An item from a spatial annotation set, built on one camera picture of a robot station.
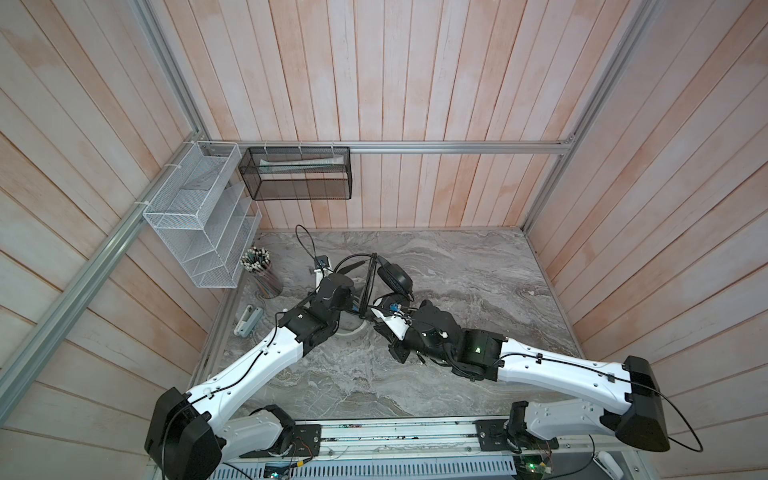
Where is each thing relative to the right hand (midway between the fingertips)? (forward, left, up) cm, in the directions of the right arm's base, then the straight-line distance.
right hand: (378, 327), depth 70 cm
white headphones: (+12, +10, -23) cm, 27 cm away
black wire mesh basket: (+57, +31, +3) cm, 65 cm away
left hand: (+12, +11, -3) cm, 17 cm away
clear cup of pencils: (+23, +38, -4) cm, 44 cm away
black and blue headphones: (+13, -3, +4) cm, 14 cm away
